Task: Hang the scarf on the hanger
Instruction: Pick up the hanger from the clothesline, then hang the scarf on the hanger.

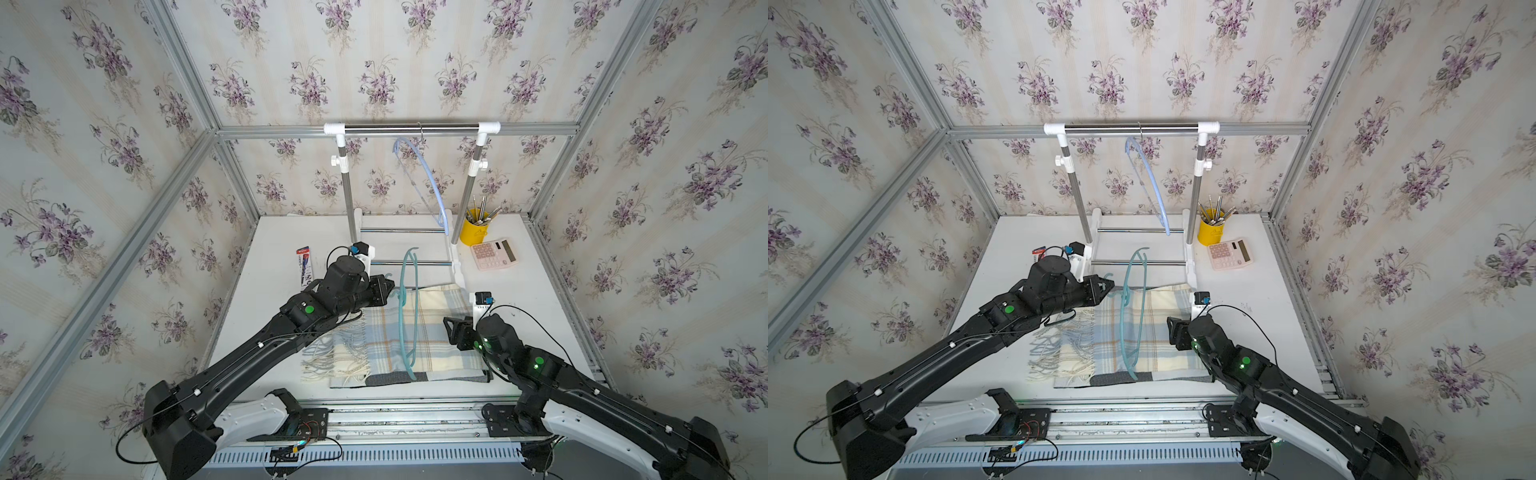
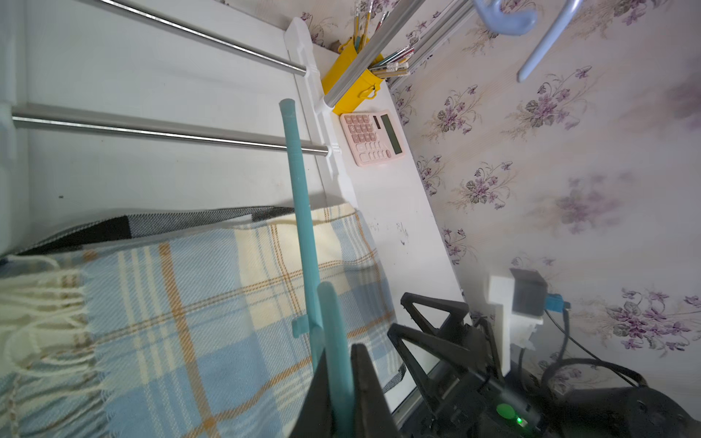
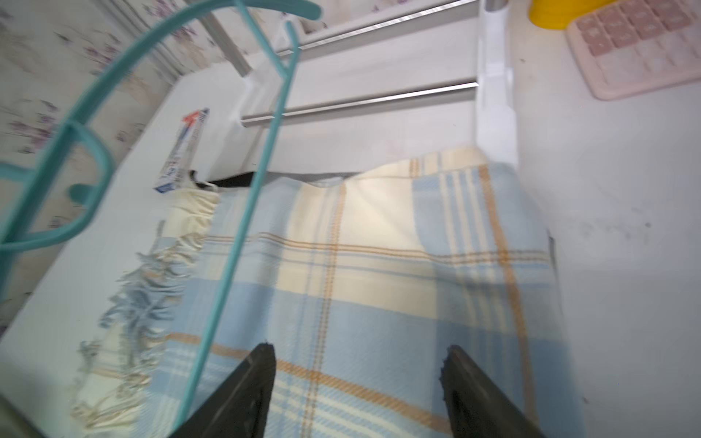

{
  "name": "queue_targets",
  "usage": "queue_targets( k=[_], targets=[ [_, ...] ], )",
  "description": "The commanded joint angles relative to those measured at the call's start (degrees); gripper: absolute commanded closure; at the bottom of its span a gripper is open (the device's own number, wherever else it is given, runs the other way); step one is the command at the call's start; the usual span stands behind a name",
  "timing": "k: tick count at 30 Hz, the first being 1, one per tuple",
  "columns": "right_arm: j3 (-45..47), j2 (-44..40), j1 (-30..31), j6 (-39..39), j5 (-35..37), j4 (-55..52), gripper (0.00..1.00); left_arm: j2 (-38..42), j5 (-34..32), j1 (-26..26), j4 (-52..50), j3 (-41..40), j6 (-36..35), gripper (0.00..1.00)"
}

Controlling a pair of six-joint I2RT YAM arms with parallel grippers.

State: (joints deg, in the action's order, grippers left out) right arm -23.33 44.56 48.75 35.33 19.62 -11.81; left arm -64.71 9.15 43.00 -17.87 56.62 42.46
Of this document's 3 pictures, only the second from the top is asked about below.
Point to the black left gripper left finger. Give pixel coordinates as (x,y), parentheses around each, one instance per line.
(315,419)

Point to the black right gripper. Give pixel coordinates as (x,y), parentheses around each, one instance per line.
(460,389)

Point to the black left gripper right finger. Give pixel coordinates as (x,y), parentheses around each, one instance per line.
(372,417)

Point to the teal plastic clothes hanger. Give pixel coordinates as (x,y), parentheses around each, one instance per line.
(325,322)

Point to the blue cream plaid scarf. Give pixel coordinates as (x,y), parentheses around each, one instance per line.
(187,333)

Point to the light blue plastic clothes hanger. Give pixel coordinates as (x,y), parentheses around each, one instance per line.
(521,23)

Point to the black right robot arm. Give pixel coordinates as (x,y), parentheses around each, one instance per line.
(634,411)

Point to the black grey checkered scarf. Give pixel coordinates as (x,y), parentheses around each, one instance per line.
(127,227)

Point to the pink calculator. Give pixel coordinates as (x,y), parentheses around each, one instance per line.
(374,137)

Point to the white and steel clothes rack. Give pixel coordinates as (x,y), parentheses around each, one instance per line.
(119,107)

